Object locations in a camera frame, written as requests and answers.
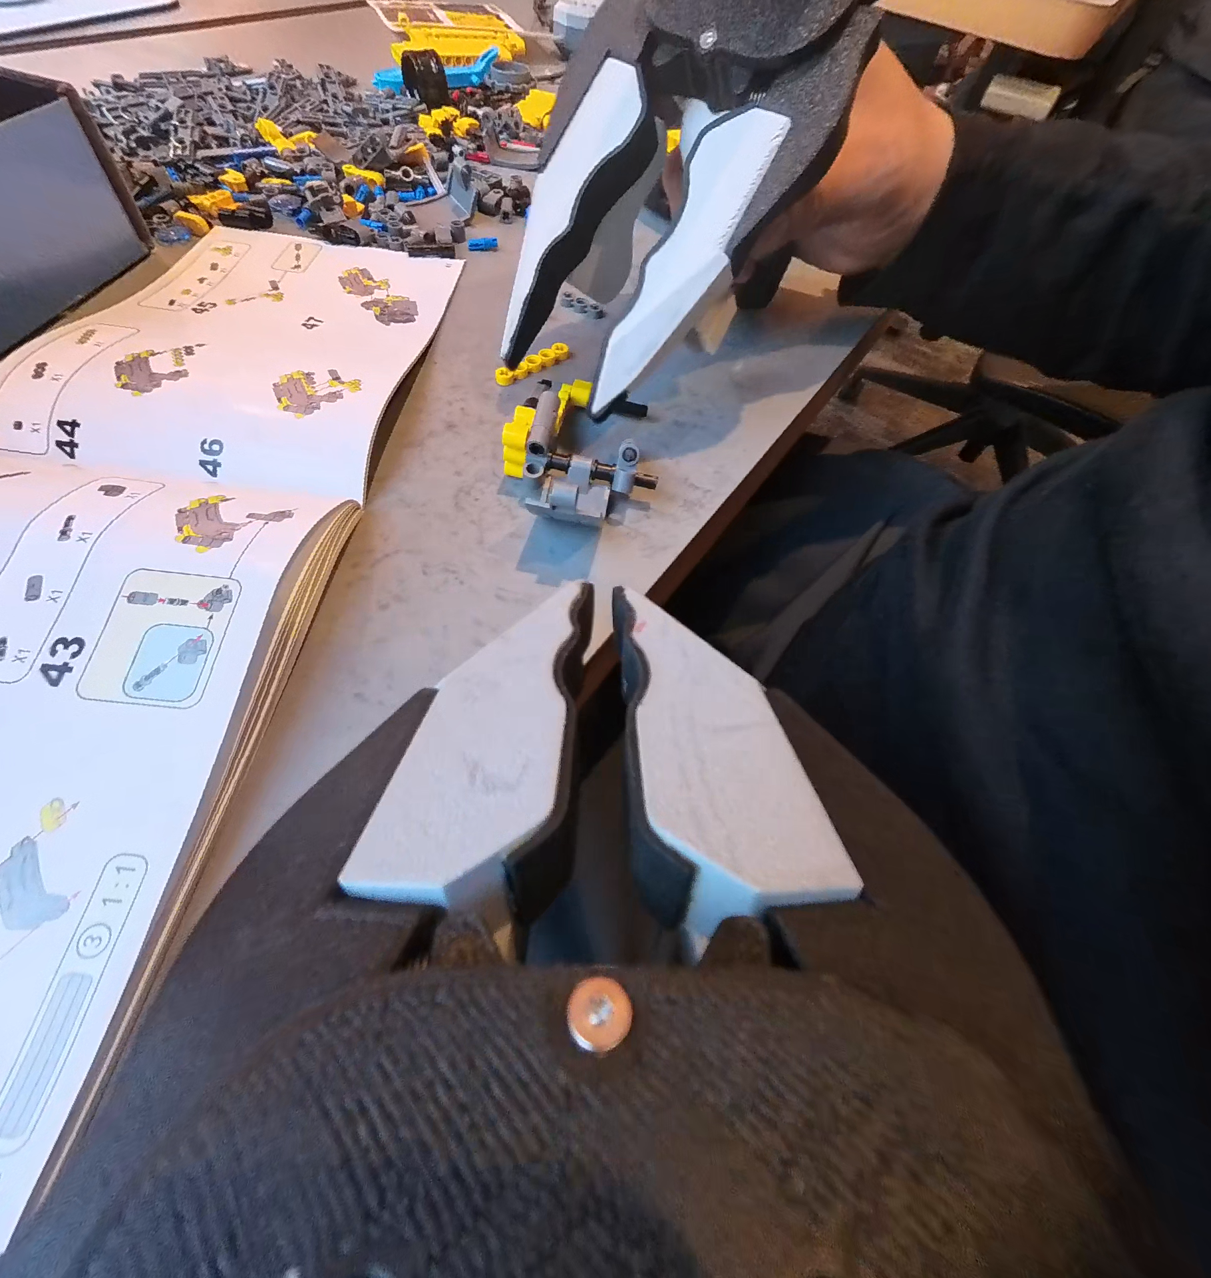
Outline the grey cardboard box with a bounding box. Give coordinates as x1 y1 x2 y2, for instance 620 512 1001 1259
0 55 160 385

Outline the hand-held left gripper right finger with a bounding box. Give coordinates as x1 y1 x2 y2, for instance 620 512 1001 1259
610 587 867 959

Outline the black office chair base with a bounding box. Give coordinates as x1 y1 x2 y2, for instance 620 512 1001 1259
840 316 1130 483

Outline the person's right hand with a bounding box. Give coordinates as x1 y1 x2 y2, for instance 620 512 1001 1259
780 41 956 279

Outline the person's black clothing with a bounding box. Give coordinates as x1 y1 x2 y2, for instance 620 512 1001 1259
666 381 1211 1278

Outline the grey desk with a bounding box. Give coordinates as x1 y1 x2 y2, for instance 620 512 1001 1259
0 0 945 940

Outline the pile of small building bricks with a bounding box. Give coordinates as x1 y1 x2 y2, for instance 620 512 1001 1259
76 55 561 266

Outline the person's right forearm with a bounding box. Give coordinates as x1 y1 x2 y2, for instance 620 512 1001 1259
845 89 1211 393

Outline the small yellow brick piece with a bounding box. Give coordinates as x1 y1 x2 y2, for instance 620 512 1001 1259
493 339 579 389

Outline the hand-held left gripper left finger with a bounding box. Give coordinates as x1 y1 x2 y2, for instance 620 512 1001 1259
336 585 592 928

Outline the black axle with yellow connector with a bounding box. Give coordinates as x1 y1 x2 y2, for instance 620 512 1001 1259
551 379 651 425

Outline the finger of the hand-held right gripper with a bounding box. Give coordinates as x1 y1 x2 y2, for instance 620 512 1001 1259
497 55 658 375
591 107 795 421

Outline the instruction booklet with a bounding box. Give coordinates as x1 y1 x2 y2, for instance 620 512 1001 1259
0 226 469 1225

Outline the grey and yellow brick assembly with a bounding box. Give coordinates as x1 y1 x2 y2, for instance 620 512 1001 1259
519 410 666 533

